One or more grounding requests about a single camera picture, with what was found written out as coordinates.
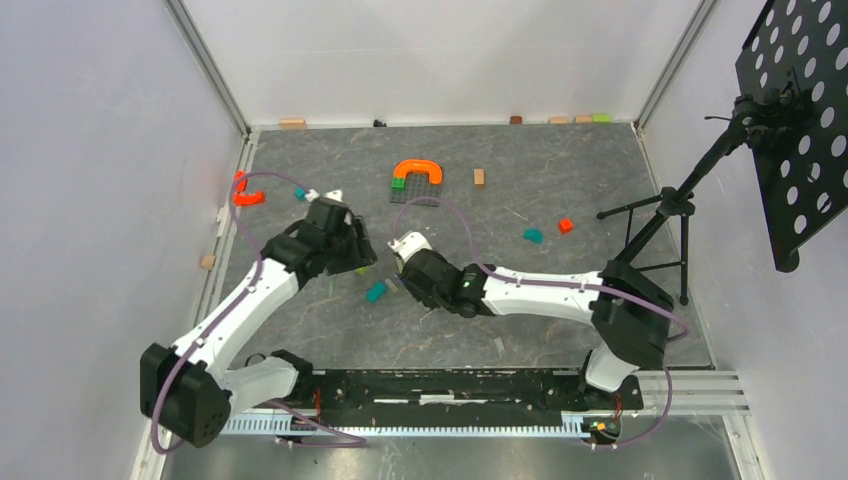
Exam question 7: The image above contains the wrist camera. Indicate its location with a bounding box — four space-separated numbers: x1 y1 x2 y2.
305 189 343 202
388 231 432 262

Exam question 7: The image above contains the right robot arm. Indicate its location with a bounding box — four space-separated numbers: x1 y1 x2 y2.
395 247 673 408

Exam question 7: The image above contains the dark grey lego baseplate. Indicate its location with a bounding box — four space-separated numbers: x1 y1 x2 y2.
389 174 443 207

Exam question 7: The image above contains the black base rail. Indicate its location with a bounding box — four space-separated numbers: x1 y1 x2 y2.
280 367 644 429

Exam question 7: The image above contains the black tripod stand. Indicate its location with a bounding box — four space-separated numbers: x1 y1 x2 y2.
596 82 812 305

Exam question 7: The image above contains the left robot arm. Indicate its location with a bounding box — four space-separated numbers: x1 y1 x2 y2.
140 190 377 448

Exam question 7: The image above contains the red cube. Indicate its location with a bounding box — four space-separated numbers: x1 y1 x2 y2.
558 218 574 235

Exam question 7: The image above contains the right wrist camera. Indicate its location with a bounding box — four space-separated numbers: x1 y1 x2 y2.
388 231 432 262

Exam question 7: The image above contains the orange arch block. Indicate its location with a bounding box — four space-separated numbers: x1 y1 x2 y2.
392 158 444 185

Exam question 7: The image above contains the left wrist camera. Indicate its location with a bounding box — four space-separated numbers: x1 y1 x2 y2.
305 189 343 202

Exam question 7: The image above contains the teal half-round block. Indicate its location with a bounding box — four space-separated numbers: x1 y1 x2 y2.
522 228 544 244

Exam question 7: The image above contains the wooden block left edge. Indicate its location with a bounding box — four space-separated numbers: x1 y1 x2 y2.
200 254 217 271

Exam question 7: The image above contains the green lego brick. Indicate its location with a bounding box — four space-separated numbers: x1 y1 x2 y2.
391 177 406 192

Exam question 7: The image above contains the orange curved block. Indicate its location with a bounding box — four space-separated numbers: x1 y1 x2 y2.
232 191 266 207

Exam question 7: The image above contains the wooden block at wall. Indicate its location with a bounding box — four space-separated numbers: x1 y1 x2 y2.
278 118 307 130

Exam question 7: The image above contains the black perforated panel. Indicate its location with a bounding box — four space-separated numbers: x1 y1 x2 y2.
735 1 847 273

